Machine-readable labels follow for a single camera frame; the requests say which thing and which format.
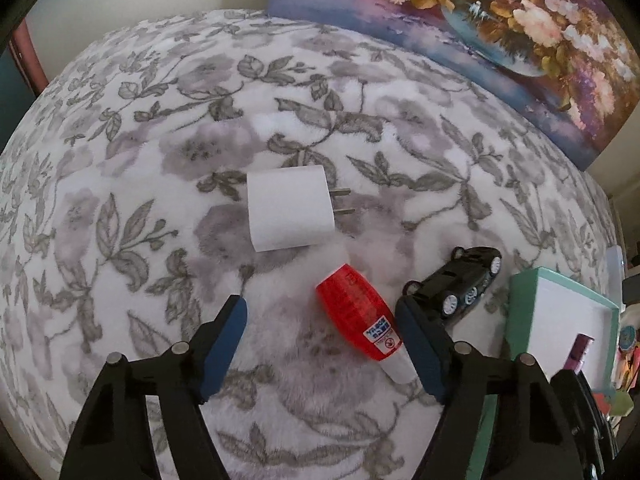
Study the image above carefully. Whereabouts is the black toy car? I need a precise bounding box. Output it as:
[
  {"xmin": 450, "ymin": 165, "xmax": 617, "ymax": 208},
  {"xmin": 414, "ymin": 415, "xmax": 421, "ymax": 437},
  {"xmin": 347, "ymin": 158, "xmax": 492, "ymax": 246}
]
[{"xmin": 402, "ymin": 246, "xmax": 502, "ymax": 328}]

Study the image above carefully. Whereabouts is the magenta lead refill case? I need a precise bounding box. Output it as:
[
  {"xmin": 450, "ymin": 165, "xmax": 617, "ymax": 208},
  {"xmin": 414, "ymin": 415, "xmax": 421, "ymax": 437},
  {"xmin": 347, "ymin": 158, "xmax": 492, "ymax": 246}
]
[{"xmin": 563, "ymin": 334, "xmax": 594, "ymax": 375}]

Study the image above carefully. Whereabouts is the red white glue bottle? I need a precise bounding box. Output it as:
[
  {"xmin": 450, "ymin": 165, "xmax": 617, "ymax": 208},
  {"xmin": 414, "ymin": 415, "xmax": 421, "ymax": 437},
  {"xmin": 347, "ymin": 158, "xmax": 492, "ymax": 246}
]
[{"xmin": 316, "ymin": 263, "xmax": 416, "ymax": 385}]

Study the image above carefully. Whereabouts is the colourful toys pile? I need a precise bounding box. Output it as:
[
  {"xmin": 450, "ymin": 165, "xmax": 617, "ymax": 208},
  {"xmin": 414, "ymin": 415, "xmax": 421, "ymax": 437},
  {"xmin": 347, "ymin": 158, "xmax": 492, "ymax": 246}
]
[{"xmin": 614, "ymin": 325, "xmax": 639, "ymax": 391}]

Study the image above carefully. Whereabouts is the white charger cube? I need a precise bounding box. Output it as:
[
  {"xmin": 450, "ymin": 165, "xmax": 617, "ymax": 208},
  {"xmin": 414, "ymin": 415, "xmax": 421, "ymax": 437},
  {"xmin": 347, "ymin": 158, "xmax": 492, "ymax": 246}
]
[{"xmin": 246, "ymin": 165, "xmax": 350, "ymax": 252}]

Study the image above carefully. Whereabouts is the white power strip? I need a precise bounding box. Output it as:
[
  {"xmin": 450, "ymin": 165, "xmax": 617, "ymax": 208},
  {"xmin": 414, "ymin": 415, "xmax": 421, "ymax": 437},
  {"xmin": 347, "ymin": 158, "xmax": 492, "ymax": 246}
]
[{"xmin": 605, "ymin": 245, "xmax": 626, "ymax": 307}]

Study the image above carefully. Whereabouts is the teal shallow box tray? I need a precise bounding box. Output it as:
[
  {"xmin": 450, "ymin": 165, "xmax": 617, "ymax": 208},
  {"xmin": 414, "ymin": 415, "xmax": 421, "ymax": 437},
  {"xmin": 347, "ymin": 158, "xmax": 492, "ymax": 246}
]
[{"xmin": 466, "ymin": 265, "xmax": 623, "ymax": 480}]

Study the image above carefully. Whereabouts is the floral painting canvas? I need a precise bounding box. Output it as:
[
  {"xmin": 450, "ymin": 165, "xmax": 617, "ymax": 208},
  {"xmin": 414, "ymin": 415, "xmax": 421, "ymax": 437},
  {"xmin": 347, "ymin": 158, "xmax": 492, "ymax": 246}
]
[{"xmin": 268, "ymin": 0, "xmax": 639, "ymax": 169}]

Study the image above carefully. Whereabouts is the floral grey white blanket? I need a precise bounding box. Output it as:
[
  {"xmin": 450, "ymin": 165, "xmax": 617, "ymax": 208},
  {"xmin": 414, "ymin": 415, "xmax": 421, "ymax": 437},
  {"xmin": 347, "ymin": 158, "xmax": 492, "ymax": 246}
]
[{"xmin": 1, "ymin": 11, "xmax": 615, "ymax": 479}]

